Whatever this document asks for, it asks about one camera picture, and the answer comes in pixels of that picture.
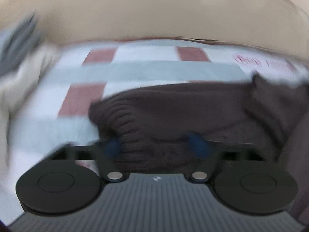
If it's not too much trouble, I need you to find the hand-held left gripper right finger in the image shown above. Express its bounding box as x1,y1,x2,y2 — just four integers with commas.
186,131,265,183

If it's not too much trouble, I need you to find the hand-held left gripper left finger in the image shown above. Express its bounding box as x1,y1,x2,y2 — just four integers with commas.
49,136,127,183

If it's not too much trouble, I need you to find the dark brown knit garment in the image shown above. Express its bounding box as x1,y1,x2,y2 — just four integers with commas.
87,74,309,223

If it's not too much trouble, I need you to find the checkered printed blanket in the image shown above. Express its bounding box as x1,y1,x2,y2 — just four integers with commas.
0,38,309,225

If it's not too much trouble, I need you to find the cream garment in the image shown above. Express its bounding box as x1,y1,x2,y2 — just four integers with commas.
0,43,59,167

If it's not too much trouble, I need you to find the grey garment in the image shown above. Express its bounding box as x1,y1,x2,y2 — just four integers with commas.
0,11,47,76

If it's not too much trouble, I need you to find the beige padded backrest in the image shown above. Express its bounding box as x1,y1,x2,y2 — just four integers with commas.
0,0,309,51

